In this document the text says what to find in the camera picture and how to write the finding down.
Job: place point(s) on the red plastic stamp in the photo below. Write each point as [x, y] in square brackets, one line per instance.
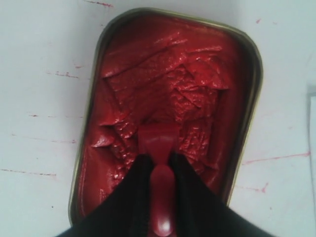
[159, 141]

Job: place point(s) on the red ink pad tin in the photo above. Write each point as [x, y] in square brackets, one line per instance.
[157, 66]

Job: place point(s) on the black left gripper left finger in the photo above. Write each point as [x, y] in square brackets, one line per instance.
[125, 212]

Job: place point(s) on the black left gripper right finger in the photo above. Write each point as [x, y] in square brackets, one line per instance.
[199, 212]

